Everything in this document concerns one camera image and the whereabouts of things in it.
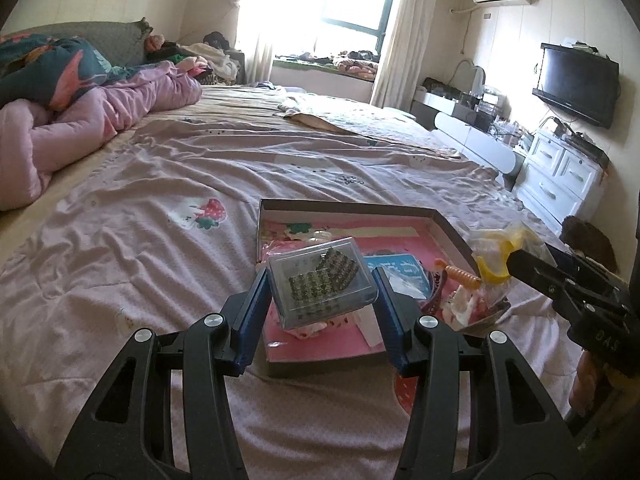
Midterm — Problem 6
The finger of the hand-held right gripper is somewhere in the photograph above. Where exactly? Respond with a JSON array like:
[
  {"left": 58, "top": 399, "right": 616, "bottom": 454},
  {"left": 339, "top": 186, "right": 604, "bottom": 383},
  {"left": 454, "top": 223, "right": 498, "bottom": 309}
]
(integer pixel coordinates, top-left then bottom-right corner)
[{"left": 507, "top": 243, "right": 627, "bottom": 322}]

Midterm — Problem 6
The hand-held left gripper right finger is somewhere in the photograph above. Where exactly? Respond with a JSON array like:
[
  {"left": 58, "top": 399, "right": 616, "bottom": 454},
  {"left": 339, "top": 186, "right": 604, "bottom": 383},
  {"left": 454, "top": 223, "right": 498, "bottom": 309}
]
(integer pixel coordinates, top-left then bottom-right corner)
[{"left": 369, "top": 265, "right": 586, "bottom": 480}]

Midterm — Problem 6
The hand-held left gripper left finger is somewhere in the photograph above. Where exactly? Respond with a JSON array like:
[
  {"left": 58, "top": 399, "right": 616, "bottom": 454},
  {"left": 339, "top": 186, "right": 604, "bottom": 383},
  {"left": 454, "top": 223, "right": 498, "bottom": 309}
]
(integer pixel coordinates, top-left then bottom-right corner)
[{"left": 55, "top": 266, "right": 274, "bottom": 480}]

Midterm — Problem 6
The yellow headband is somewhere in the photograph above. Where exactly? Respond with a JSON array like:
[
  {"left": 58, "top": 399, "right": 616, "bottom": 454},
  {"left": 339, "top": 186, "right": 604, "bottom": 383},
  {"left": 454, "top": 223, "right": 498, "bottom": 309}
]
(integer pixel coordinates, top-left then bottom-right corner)
[{"left": 469, "top": 224, "right": 548, "bottom": 292}]

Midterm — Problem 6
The dark cardboard tray pink bottom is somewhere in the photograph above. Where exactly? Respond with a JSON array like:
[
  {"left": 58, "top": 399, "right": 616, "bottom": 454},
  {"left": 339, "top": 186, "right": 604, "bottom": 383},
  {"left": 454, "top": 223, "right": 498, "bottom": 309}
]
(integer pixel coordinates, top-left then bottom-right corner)
[{"left": 256, "top": 198, "right": 512, "bottom": 379}]

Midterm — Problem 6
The clear plastic earring box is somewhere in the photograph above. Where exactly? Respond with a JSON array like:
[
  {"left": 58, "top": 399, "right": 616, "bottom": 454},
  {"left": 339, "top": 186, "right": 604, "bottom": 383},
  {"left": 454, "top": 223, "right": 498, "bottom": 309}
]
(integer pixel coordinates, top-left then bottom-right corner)
[{"left": 264, "top": 236, "right": 377, "bottom": 331}]

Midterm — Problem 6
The orange spiral hair tie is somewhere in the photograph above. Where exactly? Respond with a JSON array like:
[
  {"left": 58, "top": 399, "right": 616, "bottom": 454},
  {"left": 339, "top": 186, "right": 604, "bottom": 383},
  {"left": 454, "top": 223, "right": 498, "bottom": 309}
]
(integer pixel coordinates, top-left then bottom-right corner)
[{"left": 434, "top": 258, "right": 484, "bottom": 292}]

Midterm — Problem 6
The person's right hand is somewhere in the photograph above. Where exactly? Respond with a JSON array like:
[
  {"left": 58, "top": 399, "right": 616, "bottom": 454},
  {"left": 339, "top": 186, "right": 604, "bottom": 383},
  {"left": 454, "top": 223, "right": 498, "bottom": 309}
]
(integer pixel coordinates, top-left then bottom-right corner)
[{"left": 569, "top": 352, "right": 608, "bottom": 416}]

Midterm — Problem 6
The dark pink hair claw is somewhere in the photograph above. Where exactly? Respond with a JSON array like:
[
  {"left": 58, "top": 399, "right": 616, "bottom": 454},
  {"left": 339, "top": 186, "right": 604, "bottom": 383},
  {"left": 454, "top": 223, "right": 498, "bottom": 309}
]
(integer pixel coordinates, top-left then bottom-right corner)
[{"left": 421, "top": 269, "right": 452, "bottom": 317}]

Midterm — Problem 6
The brown furry chair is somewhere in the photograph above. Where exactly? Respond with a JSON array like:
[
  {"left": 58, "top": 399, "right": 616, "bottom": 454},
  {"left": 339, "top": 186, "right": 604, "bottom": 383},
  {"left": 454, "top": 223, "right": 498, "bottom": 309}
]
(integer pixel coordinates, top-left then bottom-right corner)
[{"left": 559, "top": 215, "right": 622, "bottom": 273}]

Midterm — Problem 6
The white drawer dresser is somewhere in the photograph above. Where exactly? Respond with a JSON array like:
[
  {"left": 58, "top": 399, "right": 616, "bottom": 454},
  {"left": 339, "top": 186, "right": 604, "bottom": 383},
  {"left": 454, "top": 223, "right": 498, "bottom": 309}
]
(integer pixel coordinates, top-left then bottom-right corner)
[{"left": 515, "top": 127, "right": 612, "bottom": 237}]

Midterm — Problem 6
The white desk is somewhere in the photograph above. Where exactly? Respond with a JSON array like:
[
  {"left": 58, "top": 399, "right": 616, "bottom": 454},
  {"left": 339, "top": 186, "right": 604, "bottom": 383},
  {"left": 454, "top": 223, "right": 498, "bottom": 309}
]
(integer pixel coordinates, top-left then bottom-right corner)
[{"left": 410, "top": 87, "right": 527, "bottom": 192}]

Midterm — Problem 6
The pink quilt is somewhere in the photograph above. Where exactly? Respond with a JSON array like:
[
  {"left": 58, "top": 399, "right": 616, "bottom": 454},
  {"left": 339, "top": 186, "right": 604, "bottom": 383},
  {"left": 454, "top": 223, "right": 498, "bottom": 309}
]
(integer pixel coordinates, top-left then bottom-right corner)
[{"left": 0, "top": 57, "right": 203, "bottom": 212}]

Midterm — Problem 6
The pile of clothes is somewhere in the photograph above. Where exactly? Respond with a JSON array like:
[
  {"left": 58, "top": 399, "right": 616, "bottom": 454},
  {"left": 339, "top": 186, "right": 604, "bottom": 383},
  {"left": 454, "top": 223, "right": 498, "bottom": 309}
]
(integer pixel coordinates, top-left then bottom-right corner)
[{"left": 145, "top": 31, "right": 246, "bottom": 87}]

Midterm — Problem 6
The cream curtain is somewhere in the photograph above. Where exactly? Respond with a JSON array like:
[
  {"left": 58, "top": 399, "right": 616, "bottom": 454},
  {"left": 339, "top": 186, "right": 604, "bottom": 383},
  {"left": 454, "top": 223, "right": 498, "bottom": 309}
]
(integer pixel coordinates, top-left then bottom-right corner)
[{"left": 370, "top": 0, "right": 443, "bottom": 108}]

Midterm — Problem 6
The grey pillow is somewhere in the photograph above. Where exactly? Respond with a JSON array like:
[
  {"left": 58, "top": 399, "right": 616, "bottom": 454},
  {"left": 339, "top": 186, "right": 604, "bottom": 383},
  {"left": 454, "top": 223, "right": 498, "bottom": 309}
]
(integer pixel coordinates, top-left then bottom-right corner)
[{"left": 12, "top": 17, "right": 153, "bottom": 68}]

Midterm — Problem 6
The teal patterned quilt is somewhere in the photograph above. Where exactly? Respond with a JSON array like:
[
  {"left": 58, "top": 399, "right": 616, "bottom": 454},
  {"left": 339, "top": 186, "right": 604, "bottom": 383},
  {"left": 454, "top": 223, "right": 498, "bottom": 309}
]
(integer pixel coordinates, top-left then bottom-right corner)
[{"left": 0, "top": 32, "right": 112, "bottom": 112}]

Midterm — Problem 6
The window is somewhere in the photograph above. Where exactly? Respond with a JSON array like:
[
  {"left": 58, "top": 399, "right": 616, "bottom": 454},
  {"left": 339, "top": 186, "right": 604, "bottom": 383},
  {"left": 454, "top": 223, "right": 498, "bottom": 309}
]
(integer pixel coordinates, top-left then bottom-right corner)
[{"left": 235, "top": 0, "right": 401, "bottom": 61}]

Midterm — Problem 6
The black wall television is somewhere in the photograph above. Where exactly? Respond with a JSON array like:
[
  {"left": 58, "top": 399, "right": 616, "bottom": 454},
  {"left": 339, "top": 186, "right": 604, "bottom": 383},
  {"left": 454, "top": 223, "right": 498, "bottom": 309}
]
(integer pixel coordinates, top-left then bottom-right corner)
[{"left": 531, "top": 42, "right": 621, "bottom": 130}]

